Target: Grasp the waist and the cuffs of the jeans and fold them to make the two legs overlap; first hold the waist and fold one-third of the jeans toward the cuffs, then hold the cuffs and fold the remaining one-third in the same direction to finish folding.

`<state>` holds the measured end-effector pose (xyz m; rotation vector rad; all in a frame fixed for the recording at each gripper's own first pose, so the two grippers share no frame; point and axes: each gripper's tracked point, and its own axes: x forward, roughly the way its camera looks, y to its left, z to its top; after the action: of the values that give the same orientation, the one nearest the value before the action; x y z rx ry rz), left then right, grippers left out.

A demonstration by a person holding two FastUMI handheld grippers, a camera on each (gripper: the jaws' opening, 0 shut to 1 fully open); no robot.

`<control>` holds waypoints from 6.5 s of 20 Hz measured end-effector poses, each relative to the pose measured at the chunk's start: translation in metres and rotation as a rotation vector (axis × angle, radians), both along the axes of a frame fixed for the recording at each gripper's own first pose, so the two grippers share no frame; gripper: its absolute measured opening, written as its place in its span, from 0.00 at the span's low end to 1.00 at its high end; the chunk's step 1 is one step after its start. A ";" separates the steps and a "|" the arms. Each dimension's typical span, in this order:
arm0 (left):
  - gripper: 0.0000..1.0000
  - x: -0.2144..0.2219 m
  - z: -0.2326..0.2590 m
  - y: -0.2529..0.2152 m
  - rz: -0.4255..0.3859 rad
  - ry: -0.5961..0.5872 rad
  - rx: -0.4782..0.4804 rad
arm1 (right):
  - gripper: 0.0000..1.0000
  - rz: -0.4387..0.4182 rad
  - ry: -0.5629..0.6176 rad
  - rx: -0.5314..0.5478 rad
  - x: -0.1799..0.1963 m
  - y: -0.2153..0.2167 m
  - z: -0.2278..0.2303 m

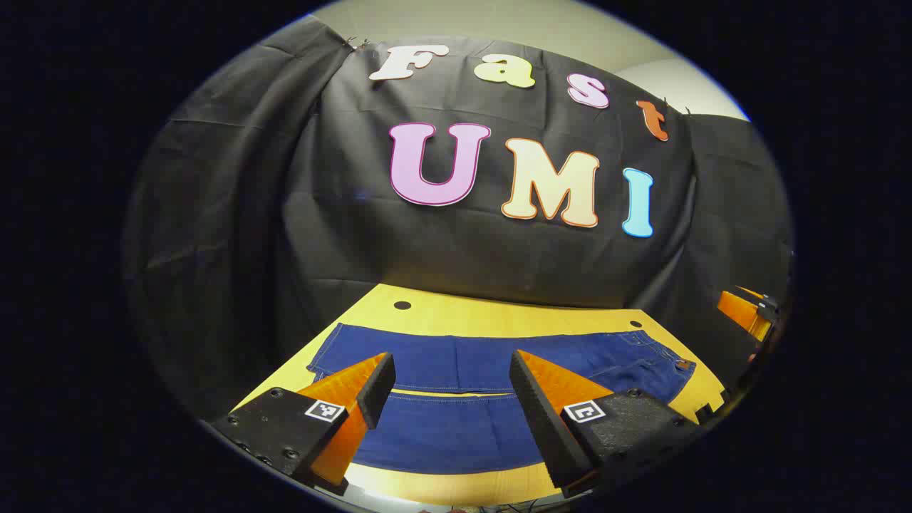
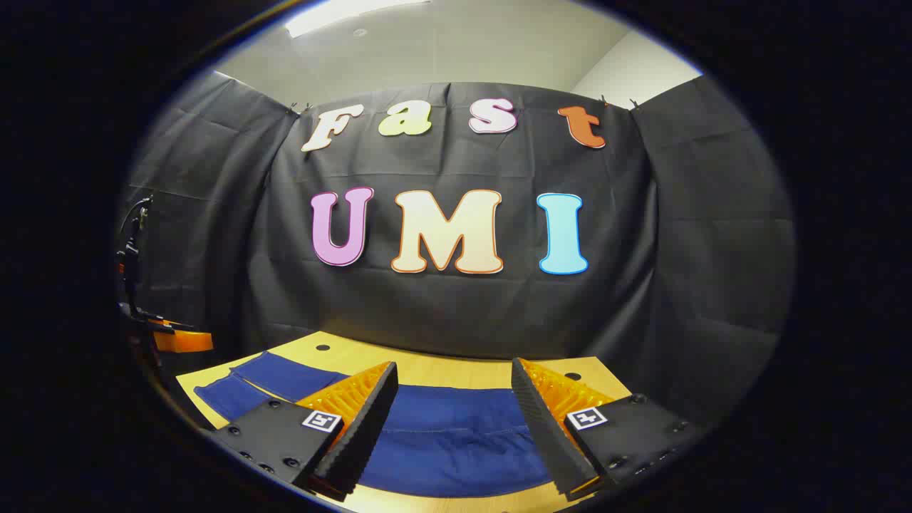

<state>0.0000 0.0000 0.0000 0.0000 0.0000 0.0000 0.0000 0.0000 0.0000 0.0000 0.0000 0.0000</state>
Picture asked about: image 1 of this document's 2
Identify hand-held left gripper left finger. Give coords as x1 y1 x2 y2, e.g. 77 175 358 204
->
210 351 397 497

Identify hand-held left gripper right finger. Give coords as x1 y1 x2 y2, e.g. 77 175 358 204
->
509 349 706 499

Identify blue denim jeans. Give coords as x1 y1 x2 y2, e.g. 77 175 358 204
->
306 323 698 476

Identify black backdrop cloth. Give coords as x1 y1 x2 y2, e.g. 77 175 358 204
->
121 16 795 421

